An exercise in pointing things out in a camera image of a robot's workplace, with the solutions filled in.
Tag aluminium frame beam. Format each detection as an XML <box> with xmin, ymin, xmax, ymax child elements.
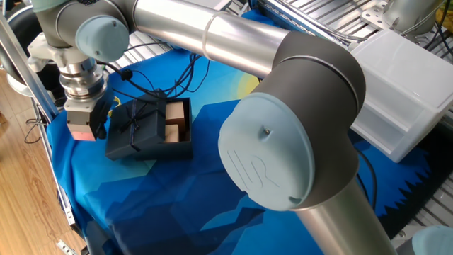
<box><xmin>0</xmin><ymin>13</ymin><xmax>59</xmax><ymax>121</ymax></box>

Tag black round container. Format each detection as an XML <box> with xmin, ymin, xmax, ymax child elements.
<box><xmin>6</xmin><ymin>5</ymin><xmax>68</xmax><ymax>107</ymax></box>

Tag yellow tape piece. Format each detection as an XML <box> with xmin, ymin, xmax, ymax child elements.
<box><xmin>435</xmin><ymin>5</ymin><xmax>453</xmax><ymax>35</ymax></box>

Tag white gripper adapter plate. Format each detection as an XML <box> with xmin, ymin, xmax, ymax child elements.
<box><xmin>63</xmin><ymin>93</ymin><xmax>107</xmax><ymax>113</ymax></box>

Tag black ridged foam mat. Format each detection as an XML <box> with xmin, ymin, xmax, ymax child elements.
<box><xmin>377</xmin><ymin>123</ymin><xmax>453</xmax><ymax>240</ymax></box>

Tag white plastic drawer box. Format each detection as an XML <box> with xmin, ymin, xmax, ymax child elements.
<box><xmin>348</xmin><ymin>28</ymin><xmax>453</xmax><ymax>164</ymax></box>

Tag silver Schunk gripper body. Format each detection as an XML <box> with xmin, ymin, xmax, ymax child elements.
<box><xmin>66</xmin><ymin>92</ymin><xmax>115</xmax><ymax>142</ymax></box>

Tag low cardboard block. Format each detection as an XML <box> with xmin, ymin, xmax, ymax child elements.
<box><xmin>164</xmin><ymin>123</ymin><xmax>180</xmax><ymax>144</ymax></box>

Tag black sensor cable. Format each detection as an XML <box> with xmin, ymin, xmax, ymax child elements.
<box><xmin>95</xmin><ymin>52</ymin><xmax>212</xmax><ymax>103</ymax></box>

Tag light blue joint cap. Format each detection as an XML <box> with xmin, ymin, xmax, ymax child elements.
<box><xmin>412</xmin><ymin>225</ymin><xmax>453</xmax><ymax>255</ymax></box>

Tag thin black floor cable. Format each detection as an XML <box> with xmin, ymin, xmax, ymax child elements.
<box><xmin>23</xmin><ymin>106</ymin><xmax>47</xmax><ymax>145</ymax></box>

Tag silver metal bracket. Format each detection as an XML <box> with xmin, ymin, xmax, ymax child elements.
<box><xmin>55</xmin><ymin>239</ymin><xmax>78</xmax><ymax>255</ymax></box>

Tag dark blue gift box base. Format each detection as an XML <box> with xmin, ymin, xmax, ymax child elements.
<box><xmin>136</xmin><ymin>97</ymin><xmax>194</xmax><ymax>161</ymax></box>

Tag grey rail with screws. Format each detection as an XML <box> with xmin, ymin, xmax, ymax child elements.
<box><xmin>253</xmin><ymin>0</ymin><xmax>355</xmax><ymax>49</ymax></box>

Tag tall cardboard block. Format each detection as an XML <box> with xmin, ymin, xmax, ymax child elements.
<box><xmin>165</xmin><ymin>101</ymin><xmax>186</xmax><ymax>127</ymax></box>

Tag silver force torque sensor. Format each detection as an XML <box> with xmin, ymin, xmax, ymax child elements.
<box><xmin>58</xmin><ymin>58</ymin><xmax>109</xmax><ymax>100</ymax></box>

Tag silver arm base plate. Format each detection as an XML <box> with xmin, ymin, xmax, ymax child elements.
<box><xmin>360</xmin><ymin>1</ymin><xmax>390</xmax><ymax>31</ymax></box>

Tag white vented wrist bracket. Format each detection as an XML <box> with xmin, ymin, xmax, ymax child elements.
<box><xmin>26</xmin><ymin>32</ymin><xmax>93</xmax><ymax>74</ymax></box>

